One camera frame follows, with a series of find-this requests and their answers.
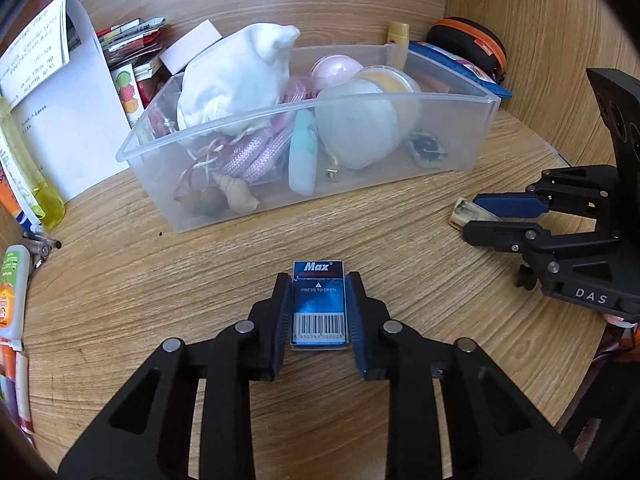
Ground small black white charm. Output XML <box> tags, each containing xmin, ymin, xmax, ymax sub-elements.
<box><xmin>407</xmin><ymin>131</ymin><xmax>448</xmax><ymax>167</ymax></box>

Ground beige shell charm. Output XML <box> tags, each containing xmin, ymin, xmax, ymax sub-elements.
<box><xmin>212</xmin><ymin>172</ymin><xmax>261</xmax><ymax>211</ymax></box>

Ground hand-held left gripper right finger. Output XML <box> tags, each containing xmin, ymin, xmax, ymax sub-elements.
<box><xmin>347</xmin><ymin>271</ymin><xmax>584</xmax><ymax>480</ymax></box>

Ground mint green tube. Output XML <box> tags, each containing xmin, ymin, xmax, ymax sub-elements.
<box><xmin>287</xmin><ymin>110</ymin><xmax>320</xmax><ymax>196</ymax></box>

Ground white cloth pouch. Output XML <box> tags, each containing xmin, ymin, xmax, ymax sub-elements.
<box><xmin>177</xmin><ymin>23</ymin><xmax>301</xmax><ymax>150</ymax></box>

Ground stack of books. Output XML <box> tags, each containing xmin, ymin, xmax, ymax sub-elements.
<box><xmin>97</xmin><ymin>18</ymin><xmax>174</xmax><ymax>111</ymax></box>

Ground clear plastic bin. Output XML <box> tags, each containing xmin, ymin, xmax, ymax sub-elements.
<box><xmin>116</xmin><ymin>44</ymin><xmax>502</xmax><ymax>234</ymax></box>

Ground yellow green bottle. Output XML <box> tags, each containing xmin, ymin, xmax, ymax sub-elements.
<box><xmin>0</xmin><ymin>95</ymin><xmax>67</xmax><ymax>231</ymax></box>

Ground pink round container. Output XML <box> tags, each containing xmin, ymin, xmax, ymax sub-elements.
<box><xmin>310</xmin><ymin>54</ymin><xmax>365</xmax><ymax>94</ymax></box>

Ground small tan block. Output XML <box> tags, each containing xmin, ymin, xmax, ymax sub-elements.
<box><xmin>450</xmin><ymin>198</ymin><xmax>501</xmax><ymax>234</ymax></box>

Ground black orange zip case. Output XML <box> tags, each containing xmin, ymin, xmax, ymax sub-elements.
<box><xmin>426</xmin><ymin>17</ymin><xmax>509</xmax><ymax>84</ymax></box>

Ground red white string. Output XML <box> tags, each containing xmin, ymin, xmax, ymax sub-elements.
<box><xmin>177</xmin><ymin>137</ymin><xmax>242</xmax><ymax>196</ymax></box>

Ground yellow tube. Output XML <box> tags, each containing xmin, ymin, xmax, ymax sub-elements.
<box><xmin>385</xmin><ymin>21</ymin><xmax>411</xmax><ymax>69</ymax></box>

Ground pink braided rope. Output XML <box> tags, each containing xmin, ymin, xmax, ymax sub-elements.
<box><xmin>222</xmin><ymin>77</ymin><xmax>309</xmax><ymax>184</ymax></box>

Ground orange white tube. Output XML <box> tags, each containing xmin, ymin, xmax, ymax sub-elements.
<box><xmin>0</xmin><ymin>160</ymin><xmax>36</xmax><ymax>227</ymax></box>

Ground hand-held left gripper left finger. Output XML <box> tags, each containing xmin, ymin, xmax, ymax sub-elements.
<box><xmin>57</xmin><ymin>273</ymin><xmax>296</xmax><ymax>480</ymax></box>

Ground clear jar yellow contents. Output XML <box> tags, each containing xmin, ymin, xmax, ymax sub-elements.
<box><xmin>352</xmin><ymin>66</ymin><xmax>422</xmax><ymax>129</ymax></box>

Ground white paper sheet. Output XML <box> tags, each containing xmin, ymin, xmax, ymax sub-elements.
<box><xmin>0</xmin><ymin>0</ymin><xmax>134</xmax><ymax>202</ymax></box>

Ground brown green bead charm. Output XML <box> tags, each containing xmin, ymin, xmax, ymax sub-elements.
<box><xmin>174</xmin><ymin>187</ymin><xmax>227</xmax><ymax>217</ymax></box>

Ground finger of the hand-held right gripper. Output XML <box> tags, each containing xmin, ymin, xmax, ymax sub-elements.
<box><xmin>461</xmin><ymin>220</ymin><xmax>627</xmax><ymax>308</ymax></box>
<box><xmin>472</xmin><ymin>164</ymin><xmax>620</xmax><ymax>220</ymax></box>

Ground fruit print booklet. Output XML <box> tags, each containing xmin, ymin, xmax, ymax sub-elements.
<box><xmin>112</xmin><ymin>65</ymin><xmax>146</xmax><ymax>129</ymax></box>

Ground blue patchwork pouch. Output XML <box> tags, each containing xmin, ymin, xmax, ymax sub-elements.
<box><xmin>407</xmin><ymin>41</ymin><xmax>514</xmax><ymax>99</ymax></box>

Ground red packet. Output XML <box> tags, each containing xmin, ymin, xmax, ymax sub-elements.
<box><xmin>0</xmin><ymin>342</ymin><xmax>36</xmax><ymax>437</ymax></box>

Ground bundle of dark pens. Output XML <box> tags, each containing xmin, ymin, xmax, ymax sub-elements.
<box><xmin>22</xmin><ymin>230</ymin><xmax>64</xmax><ymax>274</ymax></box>

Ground small white box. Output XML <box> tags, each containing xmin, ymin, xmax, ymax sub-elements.
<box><xmin>159</xmin><ymin>19</ymin><xmax>224</xmax><ymax>75</ymax></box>

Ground blue staple box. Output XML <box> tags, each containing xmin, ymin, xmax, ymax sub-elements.
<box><xmin>290</xmin><ymin>260</ymin><xmax>349</xmax><ymax>352</ymax></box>

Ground white orange glue bottle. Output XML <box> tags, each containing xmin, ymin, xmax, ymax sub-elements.
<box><xmin>0</xmin><ymin>245</ymin><xmax>32</xmax><ymax>352</ymax></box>

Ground wooden desktop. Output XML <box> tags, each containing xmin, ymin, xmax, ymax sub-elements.
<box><xmin>20</xmin><ymin>110</ymin><xmax>609</xmax><ymax>480</ymax></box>

